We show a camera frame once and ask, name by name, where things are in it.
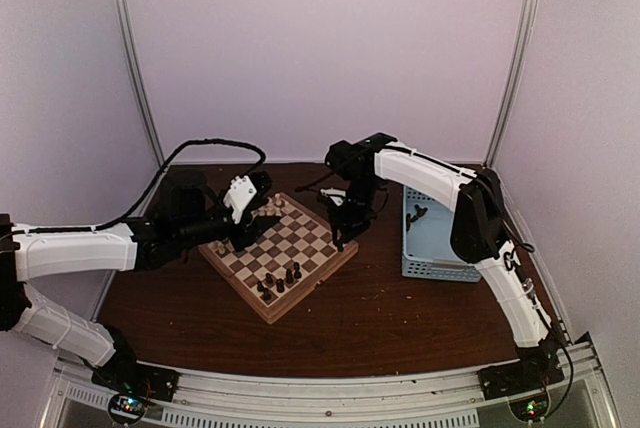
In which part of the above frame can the pile of dark chess pieces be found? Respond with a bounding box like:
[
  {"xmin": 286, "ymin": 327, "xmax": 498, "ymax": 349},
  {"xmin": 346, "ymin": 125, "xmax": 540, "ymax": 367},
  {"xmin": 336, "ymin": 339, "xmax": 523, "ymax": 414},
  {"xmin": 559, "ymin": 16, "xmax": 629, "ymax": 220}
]
[{"xmin": 405, "ymin": 204, "xmax": 429, "ymax": 231}]

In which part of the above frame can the wooden chess board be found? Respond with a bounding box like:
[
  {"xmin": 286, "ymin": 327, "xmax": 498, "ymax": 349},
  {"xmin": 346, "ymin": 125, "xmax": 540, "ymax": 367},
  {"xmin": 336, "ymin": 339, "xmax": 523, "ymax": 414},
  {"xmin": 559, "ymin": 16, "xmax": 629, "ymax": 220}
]
[{"xmin": 199, "ymin": 193, "xmax": 359, "ymax": 324}]

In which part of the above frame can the light blue plastic basket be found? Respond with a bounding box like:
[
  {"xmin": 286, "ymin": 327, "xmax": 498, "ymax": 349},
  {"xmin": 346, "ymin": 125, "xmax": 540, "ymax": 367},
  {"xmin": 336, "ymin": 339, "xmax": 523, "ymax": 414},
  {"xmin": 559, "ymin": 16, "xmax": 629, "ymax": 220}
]
[{"xmin": 401, "ymin": 187, "xmax": 481, "ymax": 283}]

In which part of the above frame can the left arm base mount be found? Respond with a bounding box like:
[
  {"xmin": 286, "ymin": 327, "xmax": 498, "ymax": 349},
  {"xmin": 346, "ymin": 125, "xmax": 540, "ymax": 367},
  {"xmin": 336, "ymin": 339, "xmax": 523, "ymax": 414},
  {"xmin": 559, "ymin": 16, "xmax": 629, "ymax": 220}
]
[{"xmin": 91, "ymin": 365, "xmax": 179, "ymax": 402}]

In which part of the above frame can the aluminium frame post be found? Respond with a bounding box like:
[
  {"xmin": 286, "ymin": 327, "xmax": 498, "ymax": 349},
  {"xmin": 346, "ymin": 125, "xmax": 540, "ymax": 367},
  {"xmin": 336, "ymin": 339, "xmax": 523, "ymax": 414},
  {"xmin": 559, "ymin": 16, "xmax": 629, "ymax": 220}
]
[
  {"xmin": 113, "ymin": 0, "xmax": 165, "ymax": 166},
  {"xmin": 484, "ymin": 0, "xmax": 539, "ymax": 167}
]

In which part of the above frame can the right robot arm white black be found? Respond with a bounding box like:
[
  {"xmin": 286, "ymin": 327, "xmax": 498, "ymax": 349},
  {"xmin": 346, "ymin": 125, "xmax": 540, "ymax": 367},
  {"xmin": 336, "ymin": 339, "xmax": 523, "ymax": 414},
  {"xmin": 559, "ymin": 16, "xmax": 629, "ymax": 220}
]
[{"xmin": 321, "ymin": 133, "xmax": 561, "ymax": 390}]

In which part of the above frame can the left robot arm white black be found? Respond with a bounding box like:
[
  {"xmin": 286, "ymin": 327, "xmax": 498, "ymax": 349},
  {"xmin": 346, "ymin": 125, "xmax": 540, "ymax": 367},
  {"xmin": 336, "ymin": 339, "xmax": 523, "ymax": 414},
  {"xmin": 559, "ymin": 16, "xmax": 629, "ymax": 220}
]
[{"xmin": 1, "ymin": 170, "xmax": 278, "ymax": 393}]

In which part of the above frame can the row of white chess pieces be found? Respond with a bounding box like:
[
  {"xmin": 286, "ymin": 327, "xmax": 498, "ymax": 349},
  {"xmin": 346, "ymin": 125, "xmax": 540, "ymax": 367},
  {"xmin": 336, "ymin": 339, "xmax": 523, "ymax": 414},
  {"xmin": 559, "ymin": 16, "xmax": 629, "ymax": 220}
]
[{"xmin": 211, "ymin": 192, "xmax": 286, "ymax": 256}]

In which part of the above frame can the front aluminium rail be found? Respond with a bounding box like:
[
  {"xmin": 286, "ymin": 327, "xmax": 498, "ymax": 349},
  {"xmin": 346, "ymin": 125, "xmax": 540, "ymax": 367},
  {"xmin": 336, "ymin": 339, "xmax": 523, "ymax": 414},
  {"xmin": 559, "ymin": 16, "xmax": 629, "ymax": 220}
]
[{"xmin": 39, "ymin": 332, "xmax": 621, "ymax": 428}]

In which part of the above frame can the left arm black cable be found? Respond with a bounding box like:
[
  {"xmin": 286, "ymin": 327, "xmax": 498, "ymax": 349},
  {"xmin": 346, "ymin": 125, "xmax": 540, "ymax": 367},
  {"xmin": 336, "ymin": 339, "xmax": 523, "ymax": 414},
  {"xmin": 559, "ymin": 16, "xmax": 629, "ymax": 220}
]
[{"xmin": 94, "ymin": 137, "xmax": 268, "ymax": 234}]

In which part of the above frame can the right aluminium frame post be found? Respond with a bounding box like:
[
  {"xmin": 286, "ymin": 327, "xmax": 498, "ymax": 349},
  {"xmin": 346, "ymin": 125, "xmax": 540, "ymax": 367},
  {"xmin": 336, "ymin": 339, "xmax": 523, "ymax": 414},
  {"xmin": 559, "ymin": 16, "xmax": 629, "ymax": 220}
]
[{"xmin": 484, "ymin": 0, "xmax": 539, "ymax": 167}]

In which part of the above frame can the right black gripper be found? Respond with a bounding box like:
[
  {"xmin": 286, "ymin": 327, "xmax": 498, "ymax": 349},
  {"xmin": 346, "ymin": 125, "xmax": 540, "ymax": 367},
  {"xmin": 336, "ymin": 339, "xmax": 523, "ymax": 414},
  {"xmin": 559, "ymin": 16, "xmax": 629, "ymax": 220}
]
[{"xmin": 328, "ymin": 175, "xmax": 383, "ymax": 245}]

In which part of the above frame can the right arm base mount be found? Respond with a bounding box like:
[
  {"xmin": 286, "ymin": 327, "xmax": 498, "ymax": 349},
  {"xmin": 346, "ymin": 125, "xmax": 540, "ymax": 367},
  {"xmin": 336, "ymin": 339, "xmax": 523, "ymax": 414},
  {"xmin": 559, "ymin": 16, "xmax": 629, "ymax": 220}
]
[{"xmin": 478, "ymin": 361, "xmax": 565, "ymax": 400}]

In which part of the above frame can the left aluminium frame post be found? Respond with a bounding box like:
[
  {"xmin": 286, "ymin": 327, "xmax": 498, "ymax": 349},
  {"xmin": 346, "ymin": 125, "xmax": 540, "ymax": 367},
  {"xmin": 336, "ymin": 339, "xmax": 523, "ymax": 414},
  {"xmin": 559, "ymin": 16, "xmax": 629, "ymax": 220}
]
[{"xmin": 113, "ymin": 0, "xmax": 165, "ymax": 166}]

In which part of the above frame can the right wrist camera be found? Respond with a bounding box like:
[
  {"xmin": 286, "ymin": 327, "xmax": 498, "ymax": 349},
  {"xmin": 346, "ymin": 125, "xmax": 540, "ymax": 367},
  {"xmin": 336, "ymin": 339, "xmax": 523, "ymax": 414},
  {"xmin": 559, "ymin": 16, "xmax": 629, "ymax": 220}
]
[{"xmin": 318, "ymin": 188, "xmax": 346, "ymax": 207}]

